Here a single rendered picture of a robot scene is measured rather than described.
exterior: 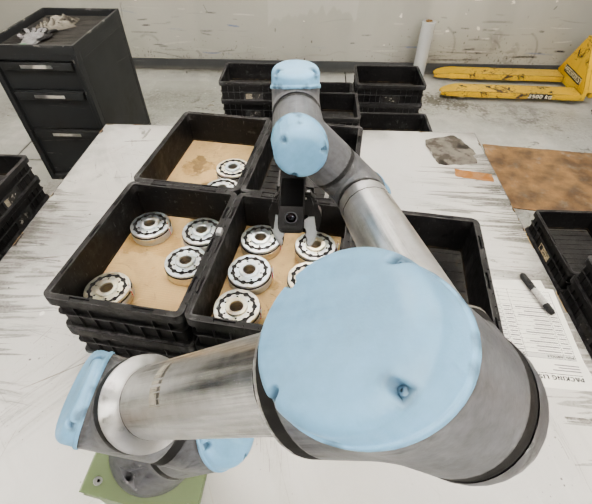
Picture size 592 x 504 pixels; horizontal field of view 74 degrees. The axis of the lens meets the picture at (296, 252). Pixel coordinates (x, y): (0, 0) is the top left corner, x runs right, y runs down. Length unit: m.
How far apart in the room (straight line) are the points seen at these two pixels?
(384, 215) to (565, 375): 0.74
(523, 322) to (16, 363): 1.26
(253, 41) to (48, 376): 3.60
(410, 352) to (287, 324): 0.08
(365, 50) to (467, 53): 0.95
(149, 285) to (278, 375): 0.79
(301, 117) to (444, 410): 0.42
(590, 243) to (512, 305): 1.12
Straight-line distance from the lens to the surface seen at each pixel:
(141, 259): 1.07
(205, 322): 0.78
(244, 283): 0.92
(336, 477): 0.89
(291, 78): 0.62
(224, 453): 0.61
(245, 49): 4.26
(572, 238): 2.26
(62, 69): 2.41
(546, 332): 1.20
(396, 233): 0.48
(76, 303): 0.90
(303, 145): 0.53
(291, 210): 0.68
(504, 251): 1.35
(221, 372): 0.34
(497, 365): 0.26
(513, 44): 4.55
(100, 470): 0.77
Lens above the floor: 1.56
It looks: 46 degrees down
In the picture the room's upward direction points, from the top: straight up
